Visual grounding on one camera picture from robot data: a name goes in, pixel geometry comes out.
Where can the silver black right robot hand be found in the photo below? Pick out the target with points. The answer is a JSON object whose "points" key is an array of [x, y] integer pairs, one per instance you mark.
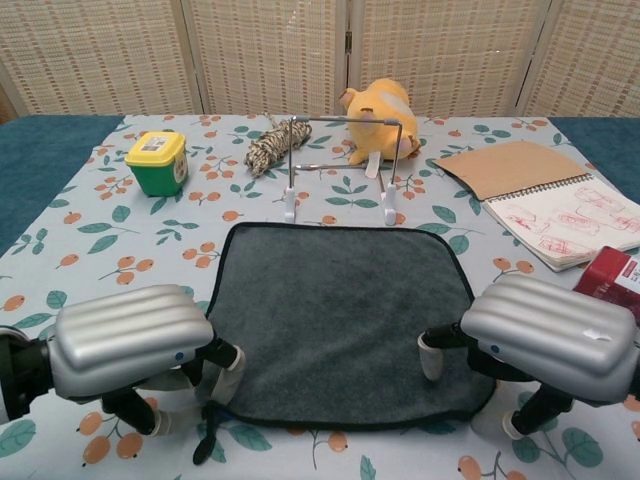
{"points": [[550, 335]]}

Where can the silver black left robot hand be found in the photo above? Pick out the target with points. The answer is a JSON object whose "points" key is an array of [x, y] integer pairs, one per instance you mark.
{"points": [[130, 330]]}

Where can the grey and blue microfibre towel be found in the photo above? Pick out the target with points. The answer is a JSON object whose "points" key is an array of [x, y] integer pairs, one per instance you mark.
{"points": [[340, 325]]}

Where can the metal wire stand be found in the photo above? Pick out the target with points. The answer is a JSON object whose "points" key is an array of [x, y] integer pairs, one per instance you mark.
{"points": [[291, 205]]}

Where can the red box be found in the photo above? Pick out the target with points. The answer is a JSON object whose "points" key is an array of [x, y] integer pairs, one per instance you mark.
{"points": [[605, 275]]}

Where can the floral fruit print tablecloth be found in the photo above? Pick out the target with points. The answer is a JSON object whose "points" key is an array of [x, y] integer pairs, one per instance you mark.
{"points": [[150, 240]]}

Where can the green container with yellow lid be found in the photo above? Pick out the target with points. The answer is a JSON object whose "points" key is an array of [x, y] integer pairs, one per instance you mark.
{"points": [[157, 175]]}

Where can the spiral notebook with brown cover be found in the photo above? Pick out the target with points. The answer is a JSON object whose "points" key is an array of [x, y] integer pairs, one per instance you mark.
{"points": [[520, 170]]}

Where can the yellow plush toy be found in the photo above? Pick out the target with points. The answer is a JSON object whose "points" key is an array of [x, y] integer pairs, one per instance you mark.
{"points": [[380, 100]]}

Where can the woven folding screen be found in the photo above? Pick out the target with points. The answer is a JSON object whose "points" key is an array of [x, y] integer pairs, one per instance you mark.
{"points": [[275, 50]]}

